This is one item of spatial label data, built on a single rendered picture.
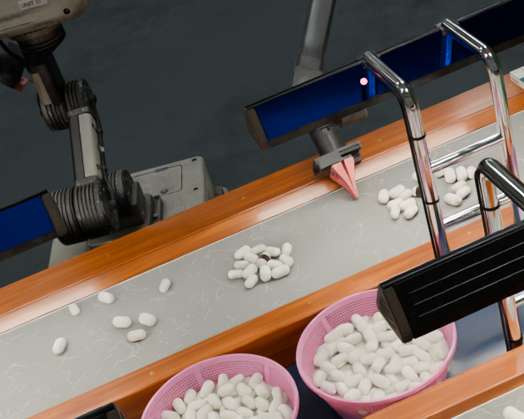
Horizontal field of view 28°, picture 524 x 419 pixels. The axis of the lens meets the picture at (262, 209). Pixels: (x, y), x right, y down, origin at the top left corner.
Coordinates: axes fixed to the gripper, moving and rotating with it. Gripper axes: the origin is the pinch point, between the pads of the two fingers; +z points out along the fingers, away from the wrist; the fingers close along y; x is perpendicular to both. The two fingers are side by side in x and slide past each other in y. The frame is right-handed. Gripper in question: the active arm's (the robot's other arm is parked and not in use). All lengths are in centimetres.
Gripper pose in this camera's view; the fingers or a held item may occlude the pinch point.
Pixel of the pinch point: (355, 194)
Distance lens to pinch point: 209.1
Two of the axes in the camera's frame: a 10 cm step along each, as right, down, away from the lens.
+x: 0.1, 3.1, 9.5
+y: 9.1, -3.9, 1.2
